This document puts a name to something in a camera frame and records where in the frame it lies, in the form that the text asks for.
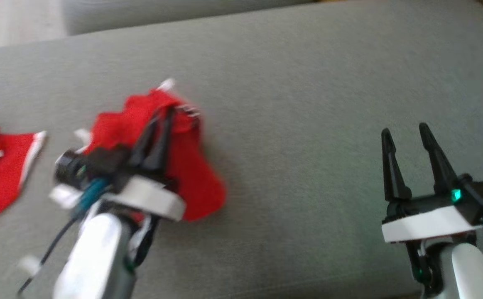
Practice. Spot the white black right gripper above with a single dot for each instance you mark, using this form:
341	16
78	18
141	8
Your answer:
428	222

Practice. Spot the red shorts with white band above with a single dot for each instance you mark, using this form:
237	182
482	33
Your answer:
0	174

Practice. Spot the red jersey with white stripes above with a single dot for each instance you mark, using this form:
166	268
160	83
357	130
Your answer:
195	174

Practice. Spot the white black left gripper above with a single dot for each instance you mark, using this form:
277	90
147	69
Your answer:
150	197

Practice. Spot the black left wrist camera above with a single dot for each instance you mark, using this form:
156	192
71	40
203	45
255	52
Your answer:
73	166

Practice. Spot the grey sofa backrest cushion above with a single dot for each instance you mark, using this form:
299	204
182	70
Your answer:
141	12

